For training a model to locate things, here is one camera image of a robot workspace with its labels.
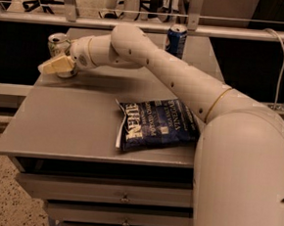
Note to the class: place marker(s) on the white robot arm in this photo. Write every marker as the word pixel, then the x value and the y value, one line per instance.
pixel 239 160

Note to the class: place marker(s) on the blue Kettle chips bag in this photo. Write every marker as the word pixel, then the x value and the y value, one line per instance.
pixel 156 124

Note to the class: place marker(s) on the grey metal railing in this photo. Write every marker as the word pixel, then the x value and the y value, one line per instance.
pixel 249 19

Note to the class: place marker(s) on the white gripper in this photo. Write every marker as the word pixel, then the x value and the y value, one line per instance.
pixel 79 53

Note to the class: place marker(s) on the green white 7up can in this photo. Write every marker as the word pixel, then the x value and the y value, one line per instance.
pixel 60 43

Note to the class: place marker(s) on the black office chair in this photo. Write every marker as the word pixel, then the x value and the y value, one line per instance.
pixel 31 5

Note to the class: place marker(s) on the blue Pepsi can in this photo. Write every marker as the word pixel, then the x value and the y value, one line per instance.
pixel 176 39

